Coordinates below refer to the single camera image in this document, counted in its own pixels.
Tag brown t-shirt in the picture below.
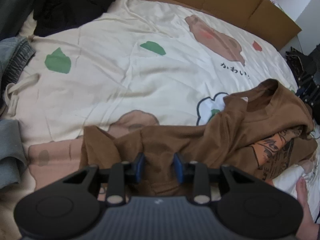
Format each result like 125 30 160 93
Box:
79 79 318 198

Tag folded cardboard sheet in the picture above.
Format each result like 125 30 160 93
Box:
125 0 302 52

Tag dark grey pillow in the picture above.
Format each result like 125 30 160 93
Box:
0 0 50 40

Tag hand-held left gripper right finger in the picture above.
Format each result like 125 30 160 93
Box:
174 152 258 205

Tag black crumpled garment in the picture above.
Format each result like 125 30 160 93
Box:
32 0 140 37

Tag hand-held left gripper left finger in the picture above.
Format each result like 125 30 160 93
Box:
62 153 146 204

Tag light blue denim pants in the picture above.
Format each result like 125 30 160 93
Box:
0 36 40 190

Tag black folded garment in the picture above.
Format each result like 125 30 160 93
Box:
300 50 320 78

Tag cream bear-print blanket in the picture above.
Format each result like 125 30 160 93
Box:
0 0 300 235

